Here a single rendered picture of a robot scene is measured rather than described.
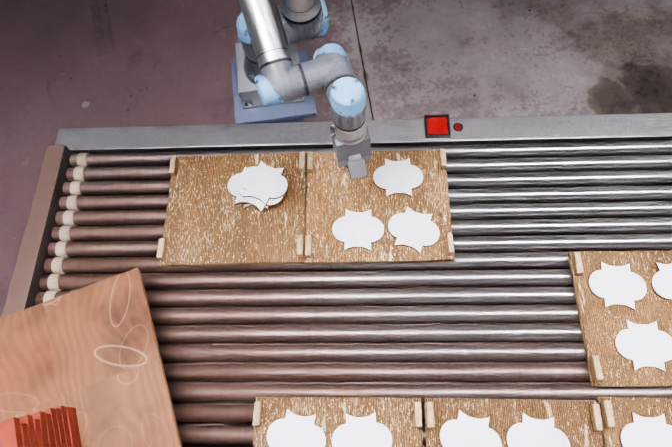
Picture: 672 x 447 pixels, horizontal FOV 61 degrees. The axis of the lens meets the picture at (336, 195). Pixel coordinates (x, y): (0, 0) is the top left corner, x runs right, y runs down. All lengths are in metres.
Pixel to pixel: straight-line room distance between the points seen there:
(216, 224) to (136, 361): 0.44
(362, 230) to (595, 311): 0.64
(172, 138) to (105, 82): 1.53
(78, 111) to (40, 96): 0.25
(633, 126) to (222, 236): 1.27
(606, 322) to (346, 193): 0.77
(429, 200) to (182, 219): 0.72
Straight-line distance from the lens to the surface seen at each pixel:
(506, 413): 1.54
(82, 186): 1.91
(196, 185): 1.76
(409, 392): 1.53
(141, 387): 1.51
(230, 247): 1.65
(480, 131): 1.82
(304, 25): 1.72
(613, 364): 1.63
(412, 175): 1.69
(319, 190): 1.68
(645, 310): 1.70
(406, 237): 1.60
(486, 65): 3.17
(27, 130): 3.40
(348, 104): 1.22
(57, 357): 1.61
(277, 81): 1.30
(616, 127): 1.94
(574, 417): 1.58
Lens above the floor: 2.43
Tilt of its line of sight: 64 degrees down
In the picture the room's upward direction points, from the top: 8 degrees counter-clockwise
